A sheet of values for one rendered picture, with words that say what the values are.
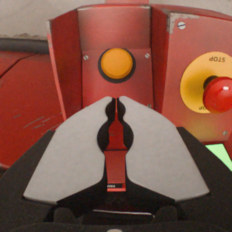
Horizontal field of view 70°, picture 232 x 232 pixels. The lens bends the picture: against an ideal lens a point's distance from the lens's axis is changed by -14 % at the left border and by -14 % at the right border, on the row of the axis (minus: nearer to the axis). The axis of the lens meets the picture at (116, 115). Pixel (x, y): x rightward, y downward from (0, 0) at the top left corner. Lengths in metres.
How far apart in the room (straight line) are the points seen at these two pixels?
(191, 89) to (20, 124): 0.34
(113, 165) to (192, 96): 0.11
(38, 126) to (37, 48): 0.64
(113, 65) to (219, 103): 0.13
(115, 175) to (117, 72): 0.12
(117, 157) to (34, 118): 0.26
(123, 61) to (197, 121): 0.11
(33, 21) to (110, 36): 0.82
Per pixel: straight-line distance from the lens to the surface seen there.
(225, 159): 0.24
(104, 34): 0.24
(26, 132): 0.41
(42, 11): 1.01
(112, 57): 0.23
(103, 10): 0.24
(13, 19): 1.09
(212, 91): 0.17
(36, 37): 1.04
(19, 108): 0.48
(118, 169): 0.21
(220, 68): 0.20
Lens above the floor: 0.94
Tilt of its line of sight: 53 degrees down
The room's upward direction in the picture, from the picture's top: 180 degrees clockwise
